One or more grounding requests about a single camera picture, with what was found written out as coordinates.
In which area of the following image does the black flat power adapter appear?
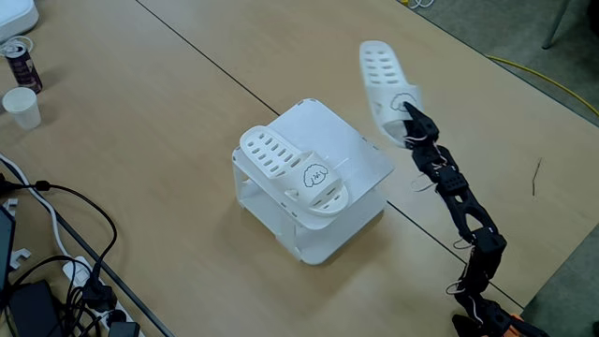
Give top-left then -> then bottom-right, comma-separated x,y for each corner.
7,279 -> 62,337

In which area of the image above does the white flat device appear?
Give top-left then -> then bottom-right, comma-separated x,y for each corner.
0,0 -> 40,43

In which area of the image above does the black plug adapter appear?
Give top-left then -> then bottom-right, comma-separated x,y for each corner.
107,320 -> 141,337

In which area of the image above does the white plastic shoe rack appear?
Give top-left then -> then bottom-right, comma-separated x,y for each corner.
231,97 -> 397,267

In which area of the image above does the dark laptop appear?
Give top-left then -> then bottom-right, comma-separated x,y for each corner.
0,205 -> 17,291

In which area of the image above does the thin dark wire piece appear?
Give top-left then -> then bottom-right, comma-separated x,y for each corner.
532,156 -> 544,198

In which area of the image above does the white paper cup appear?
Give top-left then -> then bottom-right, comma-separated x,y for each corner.
1,86 -> 42,131

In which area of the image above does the grey metal leg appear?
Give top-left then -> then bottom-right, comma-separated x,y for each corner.
541,0 -> 573,51

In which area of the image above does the white power strip cable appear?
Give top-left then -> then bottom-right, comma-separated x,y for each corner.
0,152 -> 72,259

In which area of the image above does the white power strip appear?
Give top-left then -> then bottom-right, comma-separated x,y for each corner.
62,256 -> 146,337

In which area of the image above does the white slipper with puppy drawing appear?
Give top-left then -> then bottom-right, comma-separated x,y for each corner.
239,125 -> 350,218
358,39 -> 425,150

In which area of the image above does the black plug with cable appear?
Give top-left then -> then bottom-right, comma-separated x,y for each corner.
82,275 -> 118,314

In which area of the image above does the black power cable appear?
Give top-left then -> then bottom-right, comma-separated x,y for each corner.
8,180 -> 119,282

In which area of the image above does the yellow cable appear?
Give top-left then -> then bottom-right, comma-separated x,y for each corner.
485,54 -> 599,118

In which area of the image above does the purple drink can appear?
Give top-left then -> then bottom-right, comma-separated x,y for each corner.
4,40 -> 44,95

